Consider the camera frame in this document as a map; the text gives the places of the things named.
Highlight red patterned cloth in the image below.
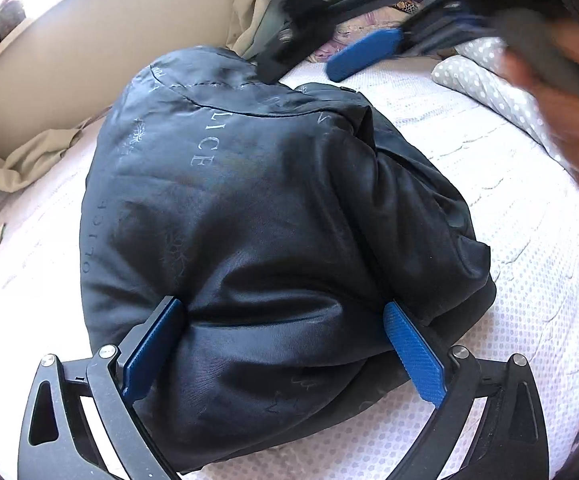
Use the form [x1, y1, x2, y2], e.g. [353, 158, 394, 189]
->
[389, 0, 435, 13]

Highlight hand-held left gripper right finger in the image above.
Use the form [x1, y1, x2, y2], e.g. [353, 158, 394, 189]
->
[382, 300, 553, 480]

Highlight black jacket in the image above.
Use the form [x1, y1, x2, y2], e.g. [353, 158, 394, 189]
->
[78, 46, 499, 478]

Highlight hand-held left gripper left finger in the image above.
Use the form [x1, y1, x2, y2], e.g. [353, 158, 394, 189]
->
[20, 295, 188, 480]

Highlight grey polka dot pillow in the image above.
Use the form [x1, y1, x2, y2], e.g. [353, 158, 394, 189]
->
[430, 37, 579, 181]

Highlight grey-green cloth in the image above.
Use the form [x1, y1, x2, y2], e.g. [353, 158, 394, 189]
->
[242, 0, 295, 61]

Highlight person's right hand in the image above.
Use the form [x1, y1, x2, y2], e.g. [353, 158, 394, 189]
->
[499, 52, 579, 206]

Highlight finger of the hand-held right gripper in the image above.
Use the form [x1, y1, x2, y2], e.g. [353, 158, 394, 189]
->
[256, 0, 447, 83]
[325, 2, 490, 83]

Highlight beige sheet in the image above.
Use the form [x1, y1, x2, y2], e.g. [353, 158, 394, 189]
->
[0, 0, 290, 196]

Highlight purple floral quilt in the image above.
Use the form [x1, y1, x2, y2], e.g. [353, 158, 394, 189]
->
[309, 10, 420, 66]

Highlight white bed cover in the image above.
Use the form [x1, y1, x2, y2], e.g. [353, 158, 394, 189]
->
[0, 57, 579, 480]

